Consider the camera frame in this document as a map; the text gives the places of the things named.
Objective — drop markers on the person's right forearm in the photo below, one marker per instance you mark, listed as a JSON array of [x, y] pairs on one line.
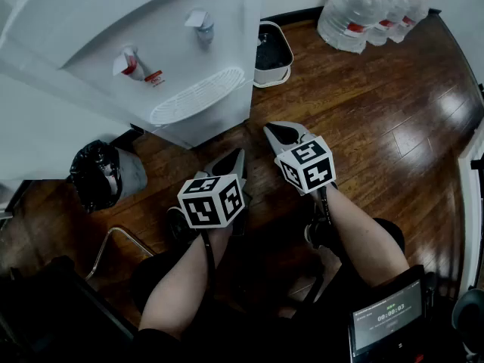
[[363, 240]]

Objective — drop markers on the phone with timer screen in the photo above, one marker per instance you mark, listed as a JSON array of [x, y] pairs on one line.
[[389, 316]]

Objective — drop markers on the person's black clothing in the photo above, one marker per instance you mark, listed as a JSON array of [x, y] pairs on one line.
[[246, 335]]

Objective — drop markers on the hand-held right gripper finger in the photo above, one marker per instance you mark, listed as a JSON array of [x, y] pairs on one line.
[[273, 140], [293, 129]]

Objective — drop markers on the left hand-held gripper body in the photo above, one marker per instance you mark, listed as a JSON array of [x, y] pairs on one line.
[[206, 206]]

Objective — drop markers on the bin with black bag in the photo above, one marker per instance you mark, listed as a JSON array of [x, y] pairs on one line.
[[94, 176]]

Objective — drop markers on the person's right shoe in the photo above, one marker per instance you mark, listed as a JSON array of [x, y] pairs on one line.
[[319, 234]]

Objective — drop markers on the person's left shoe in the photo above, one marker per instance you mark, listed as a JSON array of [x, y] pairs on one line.
[[177, 223]]

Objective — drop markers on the white door frame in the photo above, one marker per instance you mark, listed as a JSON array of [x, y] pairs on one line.
[[470, 210]]

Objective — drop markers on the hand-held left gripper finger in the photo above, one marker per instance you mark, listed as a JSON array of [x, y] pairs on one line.
[[240, 165], [217, 165]]

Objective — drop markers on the person's shoe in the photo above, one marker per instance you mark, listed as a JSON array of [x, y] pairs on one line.
[[177, 223], [319, 234]]

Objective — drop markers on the person's left forearm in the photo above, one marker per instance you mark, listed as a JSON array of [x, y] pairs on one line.
[[177, 286]]

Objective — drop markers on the clear water bottle red cap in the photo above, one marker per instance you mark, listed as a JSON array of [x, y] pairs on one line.
[[417, 13], [393, 17], [344, 13]]

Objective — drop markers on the black chair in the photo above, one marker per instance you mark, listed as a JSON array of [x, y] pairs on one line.
[[56, 308]]

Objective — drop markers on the white water dispenser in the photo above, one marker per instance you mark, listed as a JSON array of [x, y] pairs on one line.
[[125, 21]]

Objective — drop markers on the metal chair leg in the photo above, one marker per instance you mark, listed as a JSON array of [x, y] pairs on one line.
[[109, 236]]

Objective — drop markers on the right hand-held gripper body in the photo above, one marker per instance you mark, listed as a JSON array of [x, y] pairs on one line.
[[306, 165]]

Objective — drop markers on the white container with black inside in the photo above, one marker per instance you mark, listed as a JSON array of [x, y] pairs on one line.
[[270, 78]]

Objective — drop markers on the red and white warning sticker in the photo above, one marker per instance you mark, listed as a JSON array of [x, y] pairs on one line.
[[154, 76]]

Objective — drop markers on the white slotted drip tray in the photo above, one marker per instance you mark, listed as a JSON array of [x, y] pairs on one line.
[[196, 97]]

